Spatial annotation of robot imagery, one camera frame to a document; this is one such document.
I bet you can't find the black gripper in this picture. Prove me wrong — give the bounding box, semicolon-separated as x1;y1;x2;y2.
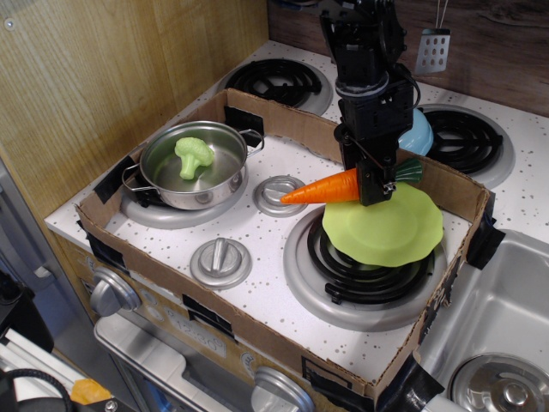
335;79;414;206

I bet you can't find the orange toy carrot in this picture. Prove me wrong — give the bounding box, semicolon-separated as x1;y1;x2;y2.
281;159;423;204

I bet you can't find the silver metal pot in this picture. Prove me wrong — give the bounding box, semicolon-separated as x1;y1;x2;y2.
122;120;265;210

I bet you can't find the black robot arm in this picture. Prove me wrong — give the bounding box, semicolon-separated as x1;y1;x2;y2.
319;1;414;206

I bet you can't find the green plastic plate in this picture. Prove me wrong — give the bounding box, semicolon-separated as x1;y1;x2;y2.
322;183;443;267

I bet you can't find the light blue plastic bowl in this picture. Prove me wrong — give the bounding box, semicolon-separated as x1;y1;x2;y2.
398;108;434;156

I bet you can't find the back right black burner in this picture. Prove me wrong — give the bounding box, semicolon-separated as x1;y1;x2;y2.
414;104;516;189

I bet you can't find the silver centre stove knob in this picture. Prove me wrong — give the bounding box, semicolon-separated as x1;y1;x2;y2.
253;175;306;218

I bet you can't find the silver stove knob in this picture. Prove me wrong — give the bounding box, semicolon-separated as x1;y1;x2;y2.
190;238;252;290
253;175;306;218

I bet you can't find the front right black burner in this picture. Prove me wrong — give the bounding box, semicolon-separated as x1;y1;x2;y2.
283;209;447;332

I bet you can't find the hanging silver slotted spatula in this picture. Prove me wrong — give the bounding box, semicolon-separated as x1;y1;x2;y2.
414;1;451;76

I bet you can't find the silver front stove knob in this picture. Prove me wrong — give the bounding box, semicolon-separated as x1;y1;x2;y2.
190;238;252;290

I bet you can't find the silver toy sink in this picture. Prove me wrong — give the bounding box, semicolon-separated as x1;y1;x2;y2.
419;231;548;411

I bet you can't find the green toy broccoli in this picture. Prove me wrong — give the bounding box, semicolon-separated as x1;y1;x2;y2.
174;136;214;180

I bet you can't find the brown cardboard fence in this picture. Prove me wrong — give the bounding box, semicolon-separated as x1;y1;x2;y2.
76;89;504;411

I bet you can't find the silver sink drain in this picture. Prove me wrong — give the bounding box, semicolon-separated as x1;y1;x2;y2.
448;354;548;412

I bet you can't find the silver right oven knob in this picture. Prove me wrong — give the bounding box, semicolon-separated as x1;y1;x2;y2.
250;367;315;412

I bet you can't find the silver oven knob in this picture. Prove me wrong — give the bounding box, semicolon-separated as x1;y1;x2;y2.
90;267;142;317
250;367;315;412

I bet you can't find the silver left oven knob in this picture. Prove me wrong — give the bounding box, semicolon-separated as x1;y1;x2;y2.
90;267;142;317

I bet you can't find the orange cloth piece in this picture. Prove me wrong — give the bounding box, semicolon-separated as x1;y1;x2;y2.
70;379;112;405

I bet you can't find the silver oven door handle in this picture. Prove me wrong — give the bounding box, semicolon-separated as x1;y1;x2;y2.
94;315;190;403

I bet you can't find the black cable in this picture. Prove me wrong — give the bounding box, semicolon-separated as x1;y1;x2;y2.
0;368;74;412

